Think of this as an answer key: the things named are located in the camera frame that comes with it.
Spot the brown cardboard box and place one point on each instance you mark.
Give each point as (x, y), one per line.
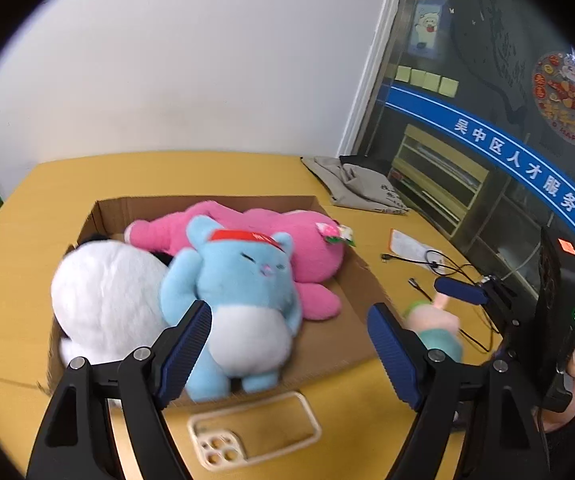
(347, 310)

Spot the dark tree window decal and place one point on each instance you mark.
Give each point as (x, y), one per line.
(497, 50)

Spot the yellow shelf behind glass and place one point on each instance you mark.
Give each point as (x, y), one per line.
(442, 180)

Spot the grey cloth bag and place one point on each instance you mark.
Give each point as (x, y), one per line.
(357, 185)

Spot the cartoon window poster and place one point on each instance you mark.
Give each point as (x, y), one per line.
(428, 22)

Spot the pink plush toy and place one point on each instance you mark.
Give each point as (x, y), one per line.
(277, 240)

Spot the white paper orange edge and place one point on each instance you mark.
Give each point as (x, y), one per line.
(412, 247)

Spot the clear phone case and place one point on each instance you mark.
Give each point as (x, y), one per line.
(200, 435)

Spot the round red window sticker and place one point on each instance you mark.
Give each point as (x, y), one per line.
(570, 97)

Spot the grey window frame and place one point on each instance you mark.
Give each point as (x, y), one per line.
(367, 85)

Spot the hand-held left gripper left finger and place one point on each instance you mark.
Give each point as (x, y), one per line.
(187, 355)

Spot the white plush toy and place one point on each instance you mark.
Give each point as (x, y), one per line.
(107, 300)

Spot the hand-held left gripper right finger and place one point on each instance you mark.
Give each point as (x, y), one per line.
(392, 355)

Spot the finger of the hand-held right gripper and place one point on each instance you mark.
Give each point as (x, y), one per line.
(460, 291)

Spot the blue plush cat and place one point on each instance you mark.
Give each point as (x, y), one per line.
(242, 300)

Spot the small pink teal doll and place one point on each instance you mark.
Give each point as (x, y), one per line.
(437, 330)

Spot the blue window band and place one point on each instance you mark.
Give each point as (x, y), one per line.
(497, 150)

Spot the yellow sticky note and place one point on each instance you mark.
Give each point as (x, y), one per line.
(418, 77)
(448, 86)
(433, 81)
(402, 74)

